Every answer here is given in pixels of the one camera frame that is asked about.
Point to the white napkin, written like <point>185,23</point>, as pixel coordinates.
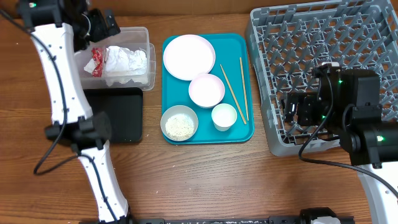
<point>122,66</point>

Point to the red sauce packet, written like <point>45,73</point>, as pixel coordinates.
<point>98,55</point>

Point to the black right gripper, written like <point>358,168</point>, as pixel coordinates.
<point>298,109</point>

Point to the pile of rice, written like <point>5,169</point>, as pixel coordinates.
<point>179,127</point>

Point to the large pink plate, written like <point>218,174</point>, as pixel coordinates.
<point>188,56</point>

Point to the pink bowl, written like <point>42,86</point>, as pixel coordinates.
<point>206,91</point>

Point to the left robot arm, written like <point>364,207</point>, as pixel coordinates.
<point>58,29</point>

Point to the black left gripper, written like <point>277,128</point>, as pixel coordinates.
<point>104,29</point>

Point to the teal plastic tray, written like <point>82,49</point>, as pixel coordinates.
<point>229,47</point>

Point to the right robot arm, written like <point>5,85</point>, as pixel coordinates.
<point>347,105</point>

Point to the wooden chopstick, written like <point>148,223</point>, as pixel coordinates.
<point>244,88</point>
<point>233,95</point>

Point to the white cup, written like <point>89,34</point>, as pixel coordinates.
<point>223,116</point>

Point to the clear plastic bin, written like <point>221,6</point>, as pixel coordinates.
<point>133,38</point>

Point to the grey dishwasher rack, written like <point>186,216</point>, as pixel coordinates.
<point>286,42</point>

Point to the black tray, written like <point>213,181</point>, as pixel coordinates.
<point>124,107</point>

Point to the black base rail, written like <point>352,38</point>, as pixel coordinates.
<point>306,216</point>

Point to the grey bowl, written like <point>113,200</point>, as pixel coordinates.
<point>178,109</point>

